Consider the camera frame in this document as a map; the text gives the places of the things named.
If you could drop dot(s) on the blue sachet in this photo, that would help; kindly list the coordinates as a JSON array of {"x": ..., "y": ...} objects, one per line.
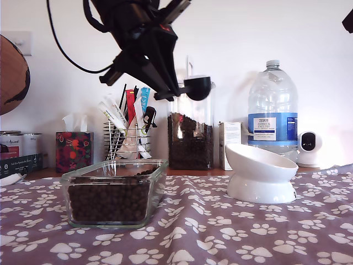
[{"x": 145, "y": 96}]

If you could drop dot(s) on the clear kibble canister white lid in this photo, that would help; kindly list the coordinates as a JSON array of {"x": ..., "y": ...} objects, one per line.
[{"x": 190, "y": 149}]

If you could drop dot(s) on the white tilted cat bowl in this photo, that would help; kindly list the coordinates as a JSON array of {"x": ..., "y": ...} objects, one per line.
[{"x": 259, "y": 190}]

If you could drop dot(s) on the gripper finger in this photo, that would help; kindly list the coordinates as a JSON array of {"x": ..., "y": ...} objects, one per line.
[
  {"x": 138, "y": 69},
  {"x": 348, "y": 19},
  {"x": 350, "y": 27},
  {"x": 162, "y": 55}
]

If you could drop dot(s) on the white tissue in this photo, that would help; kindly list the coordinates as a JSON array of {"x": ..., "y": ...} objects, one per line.
[{"x": 74, "y": 121}]

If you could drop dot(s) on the small white round camera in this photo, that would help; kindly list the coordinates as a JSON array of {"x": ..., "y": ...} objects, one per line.
[{"x": 309, "y": 157}]

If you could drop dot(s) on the round wooden board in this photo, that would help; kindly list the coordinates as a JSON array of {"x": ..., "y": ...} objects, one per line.
[{"x": 11, "y": 77}]

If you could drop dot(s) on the dark green printed box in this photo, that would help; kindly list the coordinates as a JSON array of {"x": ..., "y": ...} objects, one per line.
[{"x": 19, "y": 165}]

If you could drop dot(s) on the white sachet red print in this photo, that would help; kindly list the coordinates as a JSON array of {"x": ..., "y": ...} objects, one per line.
[{"x": 115, "y": 106}]

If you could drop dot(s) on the large clear water bottle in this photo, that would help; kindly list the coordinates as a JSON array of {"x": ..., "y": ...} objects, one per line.
[{"x": 273, "y": 96}]

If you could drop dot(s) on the white carton box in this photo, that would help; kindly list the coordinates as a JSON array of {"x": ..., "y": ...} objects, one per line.
[{"x": 230, "y": 132}]

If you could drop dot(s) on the black clip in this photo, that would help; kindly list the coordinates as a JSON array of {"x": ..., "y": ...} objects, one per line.
[{"x": 150, "y": 116}]

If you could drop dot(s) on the white wall switch plate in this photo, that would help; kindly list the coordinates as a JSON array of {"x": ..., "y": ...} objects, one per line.
[{"x": 26, "y": 41}]

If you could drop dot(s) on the tin can white label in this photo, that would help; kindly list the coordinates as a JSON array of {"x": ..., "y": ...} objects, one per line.
[{"x": 31, "y": 143}]

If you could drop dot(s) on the glass container of kibble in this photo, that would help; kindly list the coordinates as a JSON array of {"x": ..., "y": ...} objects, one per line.
[{"x": 107, "y": 201}]

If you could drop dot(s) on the black measuring scoop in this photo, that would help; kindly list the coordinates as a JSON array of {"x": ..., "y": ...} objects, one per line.
[{"x": 197, "y": 88}]

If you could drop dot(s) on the floral tissue box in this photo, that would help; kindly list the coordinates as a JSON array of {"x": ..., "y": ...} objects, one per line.
[{"x": 74, "y": 150}]

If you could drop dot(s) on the purple paw print cloth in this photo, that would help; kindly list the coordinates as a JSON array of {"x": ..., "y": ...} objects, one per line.
[{"x": 193, "y": 234}]

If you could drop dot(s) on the tin can dark label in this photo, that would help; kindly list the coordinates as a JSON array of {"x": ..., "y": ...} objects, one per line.
[{"x": 11, "y": 146}]

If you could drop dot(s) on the white sachet green print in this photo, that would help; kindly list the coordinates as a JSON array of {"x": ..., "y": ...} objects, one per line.
[{"x": 110, "y": 114}]

